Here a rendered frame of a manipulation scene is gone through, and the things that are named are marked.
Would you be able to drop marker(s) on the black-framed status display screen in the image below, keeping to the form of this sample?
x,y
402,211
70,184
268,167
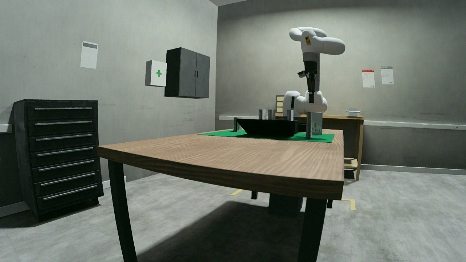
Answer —
x,y
266,127

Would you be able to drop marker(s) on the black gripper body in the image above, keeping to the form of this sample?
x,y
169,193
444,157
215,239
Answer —
x,y
310,67

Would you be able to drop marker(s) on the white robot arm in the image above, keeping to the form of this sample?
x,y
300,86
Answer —
x,y
313,42

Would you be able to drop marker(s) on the green mat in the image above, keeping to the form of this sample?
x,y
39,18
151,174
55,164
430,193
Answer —
x,y
297,137

